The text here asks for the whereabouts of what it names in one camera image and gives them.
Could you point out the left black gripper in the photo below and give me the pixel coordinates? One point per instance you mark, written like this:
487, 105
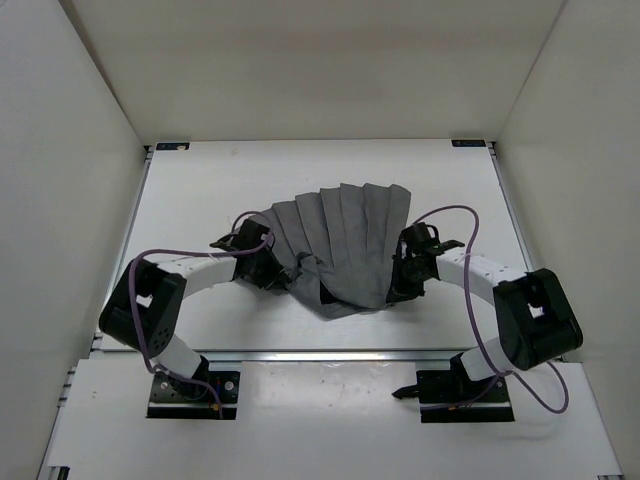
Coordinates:
274, 277

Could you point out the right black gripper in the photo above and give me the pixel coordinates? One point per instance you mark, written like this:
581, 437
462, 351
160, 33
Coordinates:
400, 291

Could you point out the grey pleated skirt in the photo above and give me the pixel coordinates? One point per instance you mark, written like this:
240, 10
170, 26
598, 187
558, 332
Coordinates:
337, 246

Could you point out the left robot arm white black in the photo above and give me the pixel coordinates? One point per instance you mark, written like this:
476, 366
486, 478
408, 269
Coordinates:
143, 309

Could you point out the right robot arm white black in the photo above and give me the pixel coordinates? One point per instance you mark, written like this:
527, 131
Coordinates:
535, 320

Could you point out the right blue corner label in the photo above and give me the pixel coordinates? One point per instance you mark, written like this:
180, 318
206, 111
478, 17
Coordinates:
468, 143

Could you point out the blue corner label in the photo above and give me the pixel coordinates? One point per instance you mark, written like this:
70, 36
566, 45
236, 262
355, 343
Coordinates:
172, 146
468, 143

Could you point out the left blue corner label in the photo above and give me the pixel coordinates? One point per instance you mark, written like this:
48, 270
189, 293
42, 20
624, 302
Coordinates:
172, 146

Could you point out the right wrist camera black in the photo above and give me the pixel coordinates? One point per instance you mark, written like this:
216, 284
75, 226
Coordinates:
422, 239

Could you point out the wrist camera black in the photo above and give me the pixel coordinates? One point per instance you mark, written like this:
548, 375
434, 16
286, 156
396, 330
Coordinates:
422, 239
250, 235

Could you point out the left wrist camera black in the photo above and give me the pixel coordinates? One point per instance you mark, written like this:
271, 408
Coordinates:
250, 235

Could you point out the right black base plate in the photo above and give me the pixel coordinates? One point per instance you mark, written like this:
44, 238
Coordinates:
447, 397

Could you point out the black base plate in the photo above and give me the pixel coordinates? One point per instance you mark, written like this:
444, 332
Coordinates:
171, 399
447, 397

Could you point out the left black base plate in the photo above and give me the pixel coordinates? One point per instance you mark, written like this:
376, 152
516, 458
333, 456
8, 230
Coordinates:
171, 399

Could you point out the aluminium front rail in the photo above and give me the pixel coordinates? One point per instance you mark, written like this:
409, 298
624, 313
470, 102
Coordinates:
329, 356

